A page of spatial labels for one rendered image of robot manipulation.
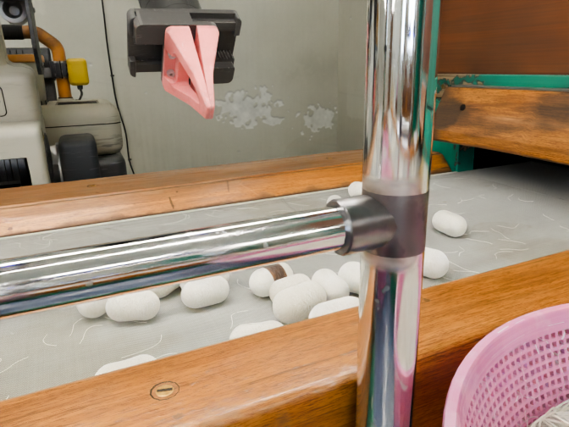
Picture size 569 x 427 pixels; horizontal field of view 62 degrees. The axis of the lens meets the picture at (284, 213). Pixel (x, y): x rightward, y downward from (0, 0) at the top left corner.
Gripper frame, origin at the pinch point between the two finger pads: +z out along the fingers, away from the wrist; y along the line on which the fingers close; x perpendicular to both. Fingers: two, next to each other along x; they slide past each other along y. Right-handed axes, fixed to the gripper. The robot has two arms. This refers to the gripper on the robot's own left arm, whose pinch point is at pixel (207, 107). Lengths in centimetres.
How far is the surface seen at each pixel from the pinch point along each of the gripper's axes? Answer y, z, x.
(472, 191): 32.5, 7.1, 9.9
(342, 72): 129, -144, 122
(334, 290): 2.7, 19.8, -2.7
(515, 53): 40.0, -4.7, -0.8
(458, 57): 39.9, -11.8, 5.3
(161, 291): -7.2, 15.4, 1.6
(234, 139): 67, -129, 151
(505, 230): 24.5, 16.4, 2.1
